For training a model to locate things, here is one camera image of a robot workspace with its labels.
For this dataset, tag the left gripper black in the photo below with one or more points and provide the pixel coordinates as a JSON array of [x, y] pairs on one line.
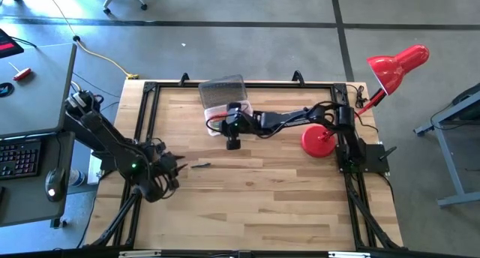
[[168, 168]]

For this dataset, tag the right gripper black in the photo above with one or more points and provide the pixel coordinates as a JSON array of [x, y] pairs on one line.
[[235, 125]]

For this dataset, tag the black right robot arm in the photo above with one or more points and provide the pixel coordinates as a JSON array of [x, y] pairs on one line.
[[285, 119]]

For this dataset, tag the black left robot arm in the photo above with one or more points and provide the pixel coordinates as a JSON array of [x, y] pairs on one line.
[[108, 138]]

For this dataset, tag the red desk lamp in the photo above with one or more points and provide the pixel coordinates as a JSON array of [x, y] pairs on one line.
[[317, 141]]

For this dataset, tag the black computer mouse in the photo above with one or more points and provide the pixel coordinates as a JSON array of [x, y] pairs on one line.
[[55, 185]]

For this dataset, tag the grey office desk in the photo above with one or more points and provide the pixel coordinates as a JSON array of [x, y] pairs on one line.
[[37, 93]]

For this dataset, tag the black backlit keyboard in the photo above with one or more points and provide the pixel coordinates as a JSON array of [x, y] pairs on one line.
[[18, 158]]

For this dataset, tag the black clamp lever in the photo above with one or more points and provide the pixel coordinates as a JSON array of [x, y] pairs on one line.
[[388, 153]]

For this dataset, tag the round black sticker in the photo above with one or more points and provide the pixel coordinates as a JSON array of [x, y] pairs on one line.
[[5, 90]]

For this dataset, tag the black tablet screen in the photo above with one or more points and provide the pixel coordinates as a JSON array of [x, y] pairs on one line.
[[7, 44]]

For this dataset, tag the grey side table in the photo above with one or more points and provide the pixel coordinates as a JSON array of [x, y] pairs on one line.
[[448, 160]]

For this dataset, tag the black frame bracket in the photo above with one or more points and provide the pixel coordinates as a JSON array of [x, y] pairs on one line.
[[184, 78], [298, 78]]

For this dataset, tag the black aluminium table frame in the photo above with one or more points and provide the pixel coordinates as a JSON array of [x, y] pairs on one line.
[[262, 84]]

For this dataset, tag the silver metal bracket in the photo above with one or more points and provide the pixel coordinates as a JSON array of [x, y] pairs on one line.
[[348, 255], [138, 254]]

